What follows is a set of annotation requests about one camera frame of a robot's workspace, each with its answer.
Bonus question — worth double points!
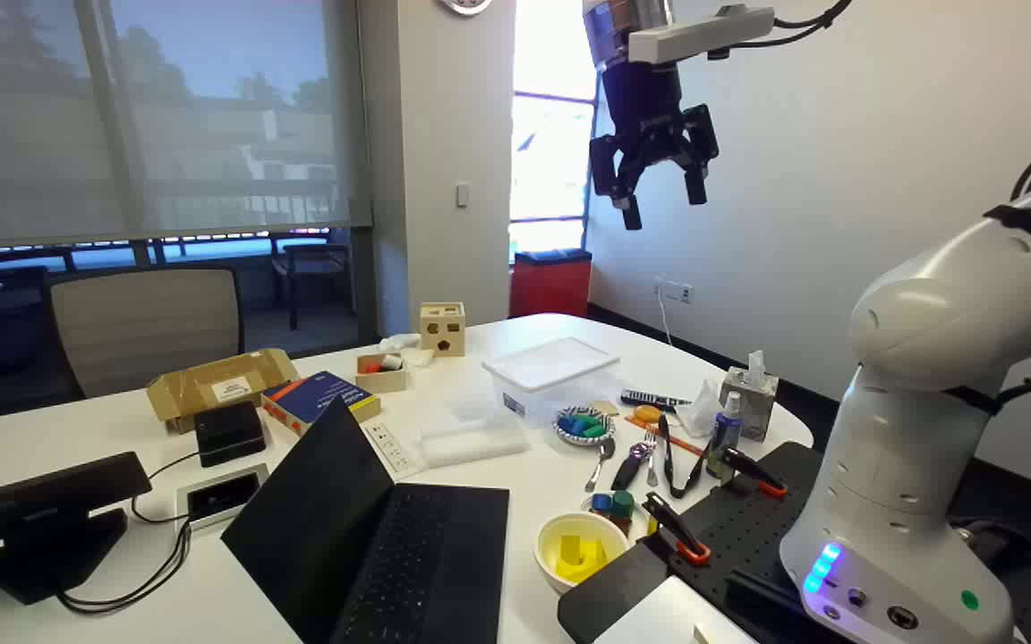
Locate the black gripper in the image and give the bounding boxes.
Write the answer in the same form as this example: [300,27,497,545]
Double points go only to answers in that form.
[589,54,725,234]

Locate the black laptop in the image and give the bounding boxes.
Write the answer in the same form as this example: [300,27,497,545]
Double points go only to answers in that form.
[219,399,512,644]

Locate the red bin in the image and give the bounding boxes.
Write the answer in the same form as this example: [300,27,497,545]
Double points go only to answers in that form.
[505,247,595,322]

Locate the clear lidded plastic container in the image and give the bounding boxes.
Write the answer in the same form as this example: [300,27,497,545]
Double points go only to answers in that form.
[481,334,622,430]

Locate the bowl with blue green blocks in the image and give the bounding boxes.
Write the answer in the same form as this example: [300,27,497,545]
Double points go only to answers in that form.
[552,402,621,451]

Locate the wooden cube with holes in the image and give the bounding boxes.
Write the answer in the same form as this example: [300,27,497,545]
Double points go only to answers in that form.
[416,296,472,363]

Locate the small spray bottle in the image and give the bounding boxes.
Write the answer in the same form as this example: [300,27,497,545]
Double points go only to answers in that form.
[705,408,743,485]

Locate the black marker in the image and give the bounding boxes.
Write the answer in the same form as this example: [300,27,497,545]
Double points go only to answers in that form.
[610,437,659,493]

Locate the silver pen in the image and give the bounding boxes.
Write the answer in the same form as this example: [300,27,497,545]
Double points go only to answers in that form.
[580,437,621,498]

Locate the black clamp orange tips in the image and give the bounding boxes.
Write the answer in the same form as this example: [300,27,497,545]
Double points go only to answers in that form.
[713,443,792,506]
[641,488,718,570]

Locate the clear plastic tray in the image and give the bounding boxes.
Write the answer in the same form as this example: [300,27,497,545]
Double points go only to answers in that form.
[411,404,534,474]

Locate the dark office chair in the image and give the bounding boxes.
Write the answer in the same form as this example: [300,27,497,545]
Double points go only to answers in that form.
[268,229,354,334]

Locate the white bowl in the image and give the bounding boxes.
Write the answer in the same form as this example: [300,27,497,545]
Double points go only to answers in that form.
[534,510,633,598]

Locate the blue book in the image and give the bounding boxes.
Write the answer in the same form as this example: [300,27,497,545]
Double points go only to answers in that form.
[259,368,386,439]

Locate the white paper sheet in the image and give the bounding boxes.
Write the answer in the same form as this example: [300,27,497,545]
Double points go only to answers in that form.
[595,578,732,644]

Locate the brown cardboard box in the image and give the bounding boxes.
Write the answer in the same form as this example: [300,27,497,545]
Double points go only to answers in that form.
[143,344,305,437]

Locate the small black box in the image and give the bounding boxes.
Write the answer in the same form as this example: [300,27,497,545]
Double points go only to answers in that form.
[195,402,268,469]

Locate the beige office chair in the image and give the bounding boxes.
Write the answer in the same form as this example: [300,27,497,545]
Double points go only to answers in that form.
[43,266,248,402]

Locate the round wall clock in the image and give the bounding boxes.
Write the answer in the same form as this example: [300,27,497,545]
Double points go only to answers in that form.
[435,0,497,21]

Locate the black power cable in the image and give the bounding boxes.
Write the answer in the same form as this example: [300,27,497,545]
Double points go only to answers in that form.
[55,443,203,621]

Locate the black camera on stand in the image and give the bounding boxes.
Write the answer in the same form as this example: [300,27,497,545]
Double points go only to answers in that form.
[0,448,154,609]

